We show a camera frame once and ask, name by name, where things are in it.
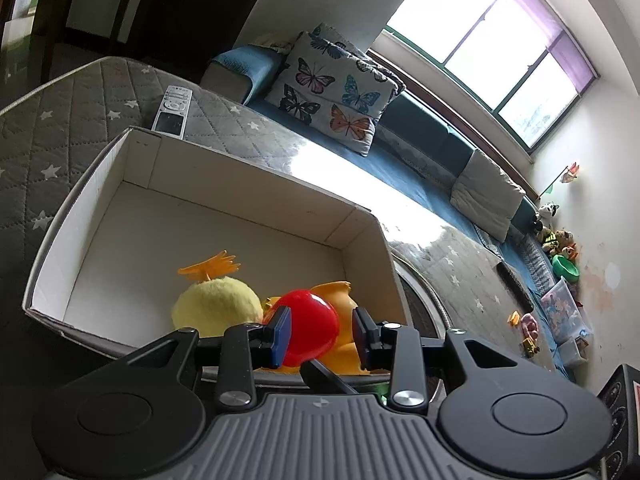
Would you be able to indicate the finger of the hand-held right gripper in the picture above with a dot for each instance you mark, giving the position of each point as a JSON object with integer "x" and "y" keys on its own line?
{"x": 325, "y": 375}

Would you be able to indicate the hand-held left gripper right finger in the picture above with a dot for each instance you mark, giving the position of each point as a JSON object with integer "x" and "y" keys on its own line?
{"x": 361, "y": 335}

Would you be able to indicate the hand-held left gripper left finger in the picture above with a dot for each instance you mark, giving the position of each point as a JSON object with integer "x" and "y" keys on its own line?
{"x": 282, "y": 335}

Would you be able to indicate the red plastic ball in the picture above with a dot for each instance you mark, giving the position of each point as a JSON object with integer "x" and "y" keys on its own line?
{"x": 310, "y": 325}

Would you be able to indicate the orange rubber duck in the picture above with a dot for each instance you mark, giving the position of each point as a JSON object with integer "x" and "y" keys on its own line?
{"x": 345, "y": 300}

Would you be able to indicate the yellow plush chick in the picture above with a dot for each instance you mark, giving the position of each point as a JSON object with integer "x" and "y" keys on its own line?
{"x": 215, "y": 305}

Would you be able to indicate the grey cardboard box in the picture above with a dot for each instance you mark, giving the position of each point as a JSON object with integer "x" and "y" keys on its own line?
{"x": 200, "y": 220}

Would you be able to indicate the round glass turntable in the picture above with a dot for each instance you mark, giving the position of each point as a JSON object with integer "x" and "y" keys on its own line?
{"x": 425, "y": 305}

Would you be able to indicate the yellow toy vehicle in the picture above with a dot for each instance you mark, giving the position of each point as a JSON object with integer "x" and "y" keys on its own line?
{"x": 531, "y": 346}

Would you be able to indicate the clear plastic storage box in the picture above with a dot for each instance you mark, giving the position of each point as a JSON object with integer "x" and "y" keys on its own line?
{"x": 567, "y": 307}

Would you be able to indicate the pink toy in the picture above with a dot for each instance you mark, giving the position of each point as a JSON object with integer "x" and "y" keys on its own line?
{"x": 529, "y": 325}

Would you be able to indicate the small yellow toy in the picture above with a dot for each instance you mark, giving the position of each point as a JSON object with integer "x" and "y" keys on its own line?
{"x": 513, "y": 319}

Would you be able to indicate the green bowl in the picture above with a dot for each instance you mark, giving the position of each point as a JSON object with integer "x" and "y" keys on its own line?
{"x": 566, "y": 266}

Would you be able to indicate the dark remote control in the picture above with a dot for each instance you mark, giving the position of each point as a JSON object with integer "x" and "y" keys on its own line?
{"x": 515, "y": 285}

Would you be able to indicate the pile of plush toys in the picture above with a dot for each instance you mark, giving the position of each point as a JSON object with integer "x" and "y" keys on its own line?
{"x": 559, "y": 245}

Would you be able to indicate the grey sofa cushion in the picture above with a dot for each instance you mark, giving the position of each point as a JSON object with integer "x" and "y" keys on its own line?
{"x": 487, "y": 195}

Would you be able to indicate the panda plush toy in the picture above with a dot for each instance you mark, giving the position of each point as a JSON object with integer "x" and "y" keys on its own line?
{"x": 546, "y": 215}

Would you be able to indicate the blue sofa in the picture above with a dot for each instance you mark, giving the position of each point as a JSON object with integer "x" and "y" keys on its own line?
{"x": 425, "y": 125}

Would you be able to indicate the flower decoration on stick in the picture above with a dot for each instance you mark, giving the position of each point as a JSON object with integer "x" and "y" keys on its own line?
{"x": 569, "y": 174}

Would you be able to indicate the butterfly print pillow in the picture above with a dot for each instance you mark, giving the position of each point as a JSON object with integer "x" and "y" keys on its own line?
{"x": 370, "y": 62}
{"x": 325, "y": 95}

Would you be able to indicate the silver remote control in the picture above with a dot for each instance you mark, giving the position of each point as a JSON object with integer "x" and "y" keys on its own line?
{"x": 172, "y": 112}

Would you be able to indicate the grey quilted star table cover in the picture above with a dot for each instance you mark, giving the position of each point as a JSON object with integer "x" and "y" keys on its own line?
{"x": 75, "y": 110}

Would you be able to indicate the green framed window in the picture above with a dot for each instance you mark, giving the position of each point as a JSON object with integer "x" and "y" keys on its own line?
{"x": 480, "y": 35}

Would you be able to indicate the dark wooden door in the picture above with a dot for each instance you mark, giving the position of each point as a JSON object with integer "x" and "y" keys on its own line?
{"x": 200, "y": 5}

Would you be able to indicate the dark wooden desk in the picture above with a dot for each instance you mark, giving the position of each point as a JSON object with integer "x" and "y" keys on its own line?
{"x": 50, "y": 15}

